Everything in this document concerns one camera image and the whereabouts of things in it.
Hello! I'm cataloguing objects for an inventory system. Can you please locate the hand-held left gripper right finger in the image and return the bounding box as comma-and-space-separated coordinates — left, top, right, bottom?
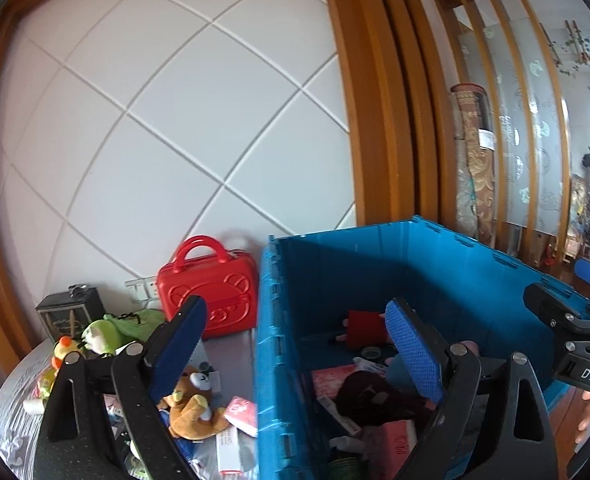
385, 297, 558, 480

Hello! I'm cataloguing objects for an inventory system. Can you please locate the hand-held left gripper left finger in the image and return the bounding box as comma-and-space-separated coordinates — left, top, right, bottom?
42, 295, 210, 480

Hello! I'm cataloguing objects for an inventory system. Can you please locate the dark plush item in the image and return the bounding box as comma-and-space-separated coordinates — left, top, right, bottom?
335, 371, 438, 428

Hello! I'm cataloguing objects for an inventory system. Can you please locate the brown bear plush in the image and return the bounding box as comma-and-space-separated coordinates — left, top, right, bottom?
157, 365, 228, 442

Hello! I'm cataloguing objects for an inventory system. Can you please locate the pink patterned box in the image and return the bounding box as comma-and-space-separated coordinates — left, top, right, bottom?
311, 365, 371, 403

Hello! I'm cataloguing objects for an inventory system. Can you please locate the pink tissue pack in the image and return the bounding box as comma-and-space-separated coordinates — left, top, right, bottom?
223, 396, 258, 437
370, 420, 418, 480

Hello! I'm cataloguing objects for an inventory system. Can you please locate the blue plastic crate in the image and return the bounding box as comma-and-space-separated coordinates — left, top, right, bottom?
252, 215, 590, 480

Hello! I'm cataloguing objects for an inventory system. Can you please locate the green frog plush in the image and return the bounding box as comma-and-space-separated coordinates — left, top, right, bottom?
81, 308, 167, 356

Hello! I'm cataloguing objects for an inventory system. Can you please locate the red bear suitcase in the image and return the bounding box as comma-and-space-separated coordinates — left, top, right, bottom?
156, 235, 261, 339

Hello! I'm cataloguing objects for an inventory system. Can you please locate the yellow duck plush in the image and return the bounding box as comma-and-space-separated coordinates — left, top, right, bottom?
51, 336, 83, 368

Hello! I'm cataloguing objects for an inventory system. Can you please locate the dark gift box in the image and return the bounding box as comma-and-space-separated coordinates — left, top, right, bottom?
36, 285, 107, 343

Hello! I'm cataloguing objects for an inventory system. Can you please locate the white and red box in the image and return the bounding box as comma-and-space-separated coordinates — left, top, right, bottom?
216, 427, 257, 475

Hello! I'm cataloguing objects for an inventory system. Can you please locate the rolled patterned carpet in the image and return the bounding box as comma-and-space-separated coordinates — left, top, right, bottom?
450, 82, 498, 248

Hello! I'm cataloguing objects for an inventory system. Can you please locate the wooden frosted glass partition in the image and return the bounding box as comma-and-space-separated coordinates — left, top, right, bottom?
430, 0, 576, 261

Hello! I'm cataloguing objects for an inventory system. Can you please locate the artificial vine garland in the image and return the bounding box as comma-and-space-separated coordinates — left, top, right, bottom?
550, 22, 590, 78

